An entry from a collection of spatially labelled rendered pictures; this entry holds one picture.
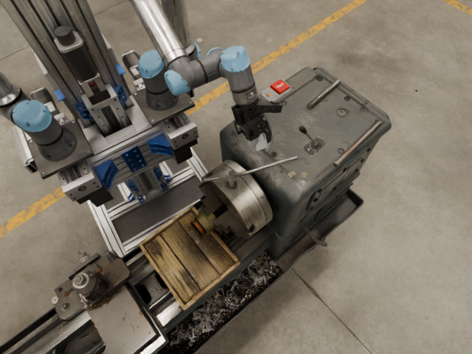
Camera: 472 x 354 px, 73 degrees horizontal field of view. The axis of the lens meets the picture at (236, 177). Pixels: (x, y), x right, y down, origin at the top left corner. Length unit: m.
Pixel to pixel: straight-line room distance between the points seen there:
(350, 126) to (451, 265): 1.64
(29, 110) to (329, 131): 1.14
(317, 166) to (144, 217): 1.44
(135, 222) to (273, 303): 1.09
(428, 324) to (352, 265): 0.56
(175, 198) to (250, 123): 1.43
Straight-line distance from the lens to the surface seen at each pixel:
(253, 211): 1.20
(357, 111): 1.44
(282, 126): 1.32
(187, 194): 2.35
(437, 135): 3.31
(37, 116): 1.40
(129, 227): 2.34
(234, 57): 0.91
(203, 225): 1.26
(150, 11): 1.08
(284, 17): 4.07
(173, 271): 1.47
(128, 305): 1.40
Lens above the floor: 2.29
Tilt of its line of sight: 61 degrees down
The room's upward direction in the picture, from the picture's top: 2 degrees counter-clockwise
